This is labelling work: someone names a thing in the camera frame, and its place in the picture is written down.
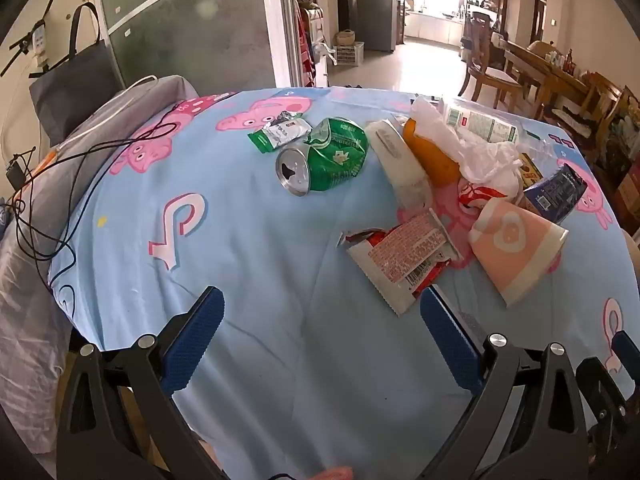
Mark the green and white packet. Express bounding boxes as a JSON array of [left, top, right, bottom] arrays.
[[248, 111, 312, 153]]

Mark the dark blue packet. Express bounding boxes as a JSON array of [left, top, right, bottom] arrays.
[[522, 162, 588, 226]]

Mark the black cable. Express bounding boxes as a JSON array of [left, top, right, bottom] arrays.
[[10, 102, 187, 321]]

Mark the grey quilt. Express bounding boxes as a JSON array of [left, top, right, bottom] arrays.
[[0, 75, 201, 456]]

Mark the white and green carton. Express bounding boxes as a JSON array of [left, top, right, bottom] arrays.
[[442, 97, 518, 145]]

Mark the white cable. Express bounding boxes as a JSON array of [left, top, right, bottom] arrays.
[[57, 76, 160, 153]]

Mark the white plastic bottle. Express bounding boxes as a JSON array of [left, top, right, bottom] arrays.
[[364, 120, 433, 209]]

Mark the wooden chair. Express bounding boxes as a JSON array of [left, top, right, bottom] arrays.
[[459, 12, 523, 106], [542, 72, 640, 161]]

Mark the wooden dining table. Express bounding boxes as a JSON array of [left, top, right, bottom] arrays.
[[500, 37, 601, 111]]

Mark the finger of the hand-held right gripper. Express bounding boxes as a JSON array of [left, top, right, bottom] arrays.
[[575, 355, 635, 443], [611, 331, 640, 377]]

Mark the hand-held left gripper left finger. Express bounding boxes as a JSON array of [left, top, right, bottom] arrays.
[[56, 286, 226, 480]]

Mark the orange packet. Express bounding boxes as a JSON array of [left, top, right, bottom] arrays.
[[403, 117, 461, 188]]

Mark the black charger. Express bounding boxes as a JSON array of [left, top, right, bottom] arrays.
[[6, 147, 37, 187]]

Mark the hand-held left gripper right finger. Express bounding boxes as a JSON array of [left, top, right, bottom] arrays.
[[419, 285, 601, 480]]

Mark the white plastic crate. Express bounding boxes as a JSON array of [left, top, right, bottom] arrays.
[[332, 42, 364, 67]]

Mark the white plastic bag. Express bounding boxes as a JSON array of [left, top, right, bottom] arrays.
[[411, 96, 523, 201]]

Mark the small yellow box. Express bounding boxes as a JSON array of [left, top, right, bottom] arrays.
[[517, 152, 543, 191]]

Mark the glass sliding door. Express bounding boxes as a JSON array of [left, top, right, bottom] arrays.
[[95, 0, 301, 92]]

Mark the red and white snack wrapper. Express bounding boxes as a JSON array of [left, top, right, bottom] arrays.
[[341, 208, 466, 317]]

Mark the pink paper cup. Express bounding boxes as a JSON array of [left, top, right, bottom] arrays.
[[468, 196, 570, 308]]

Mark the grey refrigerator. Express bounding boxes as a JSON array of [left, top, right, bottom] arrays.
[[356, 0, 398, 53]]

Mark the crushed green can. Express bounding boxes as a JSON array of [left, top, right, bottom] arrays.
[[276, 116, 370, 198]]

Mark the grey tote bag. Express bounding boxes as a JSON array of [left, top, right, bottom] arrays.
[[29, 2, 126, 143]]

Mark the cardboard box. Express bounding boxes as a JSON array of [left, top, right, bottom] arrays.
[[615, 160, 640, 221]]

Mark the blue cartoon-print blanket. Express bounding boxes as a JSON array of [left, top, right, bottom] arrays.
[[47, 86, 640, 480]]

